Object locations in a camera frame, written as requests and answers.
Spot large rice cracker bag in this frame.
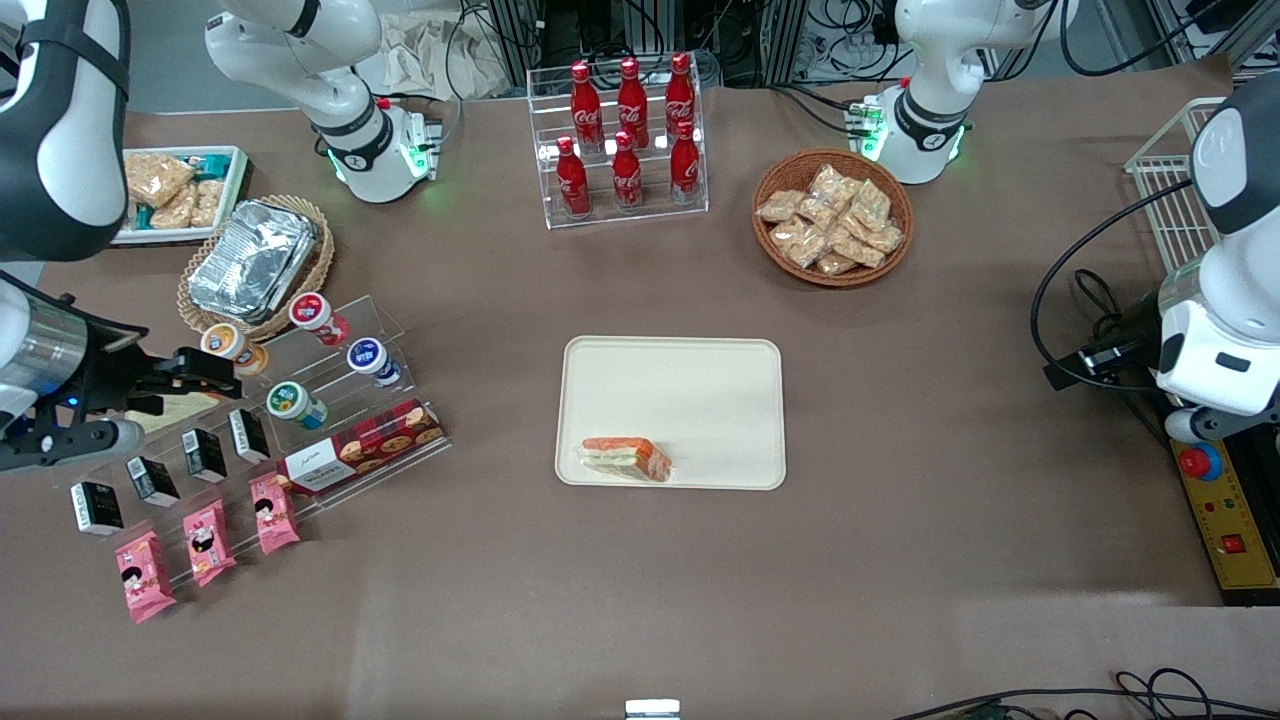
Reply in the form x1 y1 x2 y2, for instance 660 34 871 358
125 153 196 208

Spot white rectangular snack bin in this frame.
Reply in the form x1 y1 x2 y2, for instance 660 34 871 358
112 146 251 247

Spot pink snack packet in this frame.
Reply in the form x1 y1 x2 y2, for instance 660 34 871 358
249 472 301 556
115 531 177 624
183 500 238 588

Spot white wire basket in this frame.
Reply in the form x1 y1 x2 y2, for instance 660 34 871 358
1125 97 1229 276

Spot red lid yogurt cup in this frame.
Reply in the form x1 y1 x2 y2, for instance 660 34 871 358
289 291 351 347

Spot small black carton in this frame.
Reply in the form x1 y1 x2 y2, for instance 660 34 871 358
72 486 124 536
182 428 229 482
229 408 270 465
127 456 181 508

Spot red plaid cookie box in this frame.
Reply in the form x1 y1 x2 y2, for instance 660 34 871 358
277 399 446 498

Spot red cola bottle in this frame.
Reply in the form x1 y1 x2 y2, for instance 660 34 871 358
612 130 643 211
617 57 650 149
556 136 591 218
665 52 697 141
670 120 702 204
570 61 604 151

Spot yellow emergency stop box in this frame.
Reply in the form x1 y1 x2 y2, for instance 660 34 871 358
1170 440 1280 606

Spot round brown wicker basket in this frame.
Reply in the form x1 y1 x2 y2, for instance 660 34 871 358
752 149 915 289

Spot blue lid yogurt cup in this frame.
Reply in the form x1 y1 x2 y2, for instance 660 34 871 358
347 337 403 388

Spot oval light wicker basket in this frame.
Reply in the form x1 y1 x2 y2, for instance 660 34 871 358
177 195 335 343

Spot orange lid yogurt cup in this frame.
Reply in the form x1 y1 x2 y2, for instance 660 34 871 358
200 323 269 376

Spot clear acrylic bottle rack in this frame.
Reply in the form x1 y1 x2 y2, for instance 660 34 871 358
527 55 710 231

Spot green lid yogurt cup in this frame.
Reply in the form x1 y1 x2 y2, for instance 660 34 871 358
266 381 329 431

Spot beige plastic tray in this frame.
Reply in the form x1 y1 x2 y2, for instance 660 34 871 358
556 336 787 491

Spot crumpled beige cloth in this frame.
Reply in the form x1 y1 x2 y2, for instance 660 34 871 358
365 15 511 101

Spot clear acrylic stepped stand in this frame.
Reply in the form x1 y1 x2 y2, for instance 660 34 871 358
70 293 453 591

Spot silver foil food container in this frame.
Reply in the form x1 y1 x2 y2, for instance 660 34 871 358
188 200 321 324

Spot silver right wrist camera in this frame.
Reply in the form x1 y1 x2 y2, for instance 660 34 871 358
0 418 147 473

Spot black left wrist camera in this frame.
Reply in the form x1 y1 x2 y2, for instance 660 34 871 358
1044 335 1161 392

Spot triangle sandwich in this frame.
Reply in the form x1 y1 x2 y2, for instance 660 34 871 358
578 436 673 484
125 393 223 434

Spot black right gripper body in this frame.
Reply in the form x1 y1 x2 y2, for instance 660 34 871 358
70 318 153 421

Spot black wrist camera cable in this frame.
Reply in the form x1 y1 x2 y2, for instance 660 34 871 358
1030 178 1196 391

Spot black floor cables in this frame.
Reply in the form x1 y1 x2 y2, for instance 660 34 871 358
890 668 1280 720

